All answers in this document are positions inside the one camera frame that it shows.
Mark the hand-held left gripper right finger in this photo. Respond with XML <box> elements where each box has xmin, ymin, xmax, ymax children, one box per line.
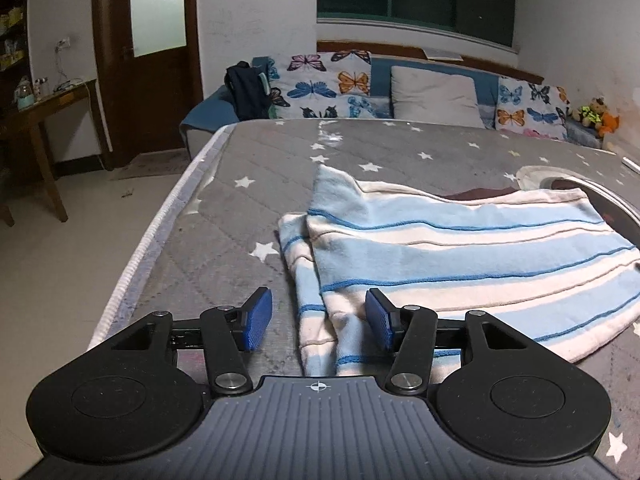
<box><xmin>365</xmin><ymin>287</ymin><xmax>538</xmax><ymax>395</ymax></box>

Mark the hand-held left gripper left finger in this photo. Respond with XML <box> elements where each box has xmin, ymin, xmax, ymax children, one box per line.
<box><xmin>100</xmin><ymin>287</ymin><xmax>274</xmax><ymax>396</ymax></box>

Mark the blue white striped garment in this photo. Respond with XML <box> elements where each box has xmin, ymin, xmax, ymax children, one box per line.
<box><xmin>277</xmin><ymin>164</ymin><xmax>640</xmax><ymax>376</ymax></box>

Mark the grey star-patterned mattress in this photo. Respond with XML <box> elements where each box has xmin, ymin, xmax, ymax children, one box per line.
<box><xmin>87</xmin><ymin>119</ymin><xmax>640</xmax><ymax>466</ymax></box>

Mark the maroon cloth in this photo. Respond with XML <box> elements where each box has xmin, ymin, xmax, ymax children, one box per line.
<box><xmin>442</xmin><ymin>187</ymin><xmax>523</xmax><ymax>202</ymax></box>

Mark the grey doormat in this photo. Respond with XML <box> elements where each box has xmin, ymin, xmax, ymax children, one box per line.
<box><xmin>110</xmin><ymin>152</ymin><xmax>193</xmax><ymax>181</ymax></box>

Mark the blue sofa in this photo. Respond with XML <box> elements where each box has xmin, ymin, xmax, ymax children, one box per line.
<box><xmin>180</xmin><ymin>52</ymin><xmax>621</xmax><ymax>161</ymax></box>

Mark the dark backpack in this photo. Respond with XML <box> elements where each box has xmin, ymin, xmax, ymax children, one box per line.
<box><xmin>225</xmin><ymin>61</ymin><xmax>273</xmax><ymax>122</ymax></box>

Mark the grey pillow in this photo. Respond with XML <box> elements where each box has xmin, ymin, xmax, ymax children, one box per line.
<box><xmin>390</xmin><ymin>66</ymin><xmax>486</xmax><ymax>128</ymax></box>

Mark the large butterfly pillow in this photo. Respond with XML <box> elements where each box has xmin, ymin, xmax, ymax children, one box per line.
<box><xmin>265</xmin><ymin>50</ymin><xmax>393</xmax><ymax>120</ymax></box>

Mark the brown wooden door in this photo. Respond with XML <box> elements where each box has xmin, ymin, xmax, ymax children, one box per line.
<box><xmin>91</xmin><ymin>0</ymin><xmax>206</xmax><ymax>171</ymax></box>

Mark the butterfly print cushion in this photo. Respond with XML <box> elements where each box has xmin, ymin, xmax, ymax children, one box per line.
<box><xmin>495</xmin><ymin>76</ymin><xmax>571</xmax><ymax>141</ymax></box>

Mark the yellow green plush toy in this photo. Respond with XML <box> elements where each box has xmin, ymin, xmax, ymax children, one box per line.
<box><xmin>572</xmin><ymin>97</ymin><xmax>605</xmax><ymax>129</ymax></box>

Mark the orange plush toy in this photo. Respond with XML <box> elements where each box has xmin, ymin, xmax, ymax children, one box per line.
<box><xmin>597</xmin><ymin>110</ymin><xmax>621</xmax><ymax>139</ymax></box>

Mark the brown wooden desk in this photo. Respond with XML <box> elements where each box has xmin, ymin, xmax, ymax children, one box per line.
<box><xmin>0</xmin><ymin>79</ymin><xmax>98</xmax><ymax>226</ymax></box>

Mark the teal electric kettle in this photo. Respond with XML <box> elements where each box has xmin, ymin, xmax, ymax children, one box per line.
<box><xmin>16</xmin><ymin>76</ymin><xmax>35</xmax><ymax>111</ymax></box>

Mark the dark window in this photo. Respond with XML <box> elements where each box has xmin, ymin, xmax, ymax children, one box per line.
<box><xmin>316</xmin><ymin>0</ymin><xmax>517</xmax><ymax>51</ymax></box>

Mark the wooden shelf cabinet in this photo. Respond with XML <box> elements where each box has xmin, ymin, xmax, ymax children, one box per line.
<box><xmin>0</xmin><ymin>0</ymin><xmax>31</xmax><ymax>111</ymax></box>

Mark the white cable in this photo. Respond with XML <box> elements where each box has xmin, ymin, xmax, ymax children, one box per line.
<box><xmin>52</xmin><ymin>48</ymin><xmax>108</xmax><ymax>171</ymax></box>

